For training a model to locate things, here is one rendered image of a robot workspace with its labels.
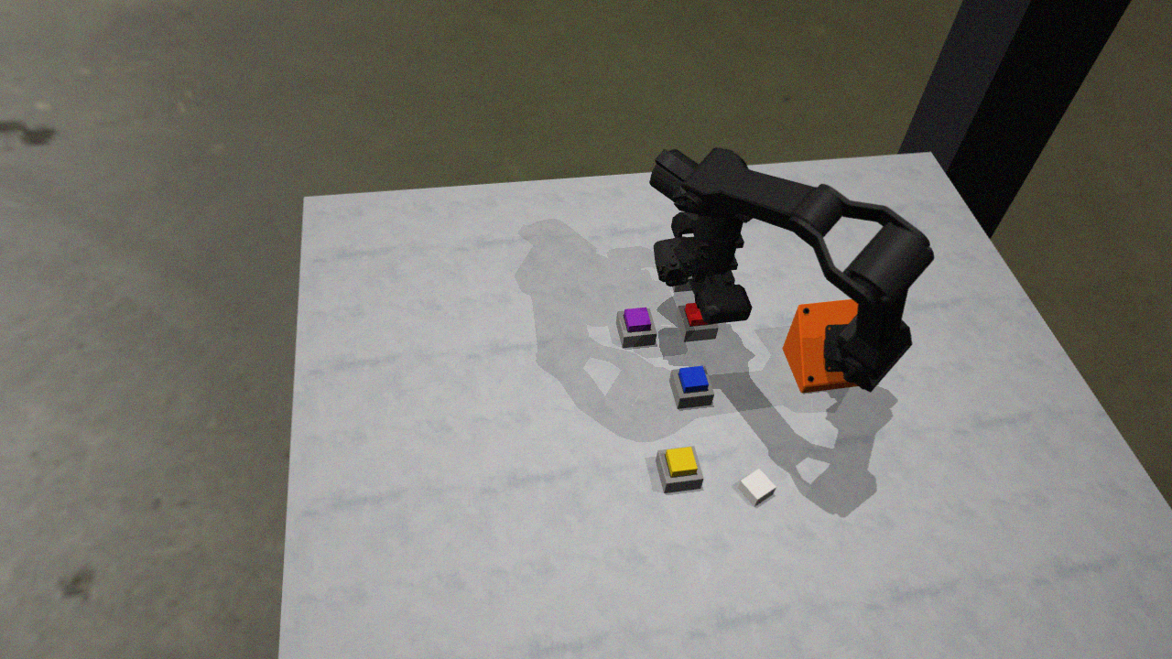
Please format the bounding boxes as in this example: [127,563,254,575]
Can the purple button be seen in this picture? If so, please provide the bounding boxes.
[616,308,657,348]

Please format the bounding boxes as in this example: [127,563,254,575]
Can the yellow button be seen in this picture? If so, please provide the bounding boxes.
[656,446,703,492]

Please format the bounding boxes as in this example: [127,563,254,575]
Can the red button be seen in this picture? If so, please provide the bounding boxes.
[676,303,718,342]

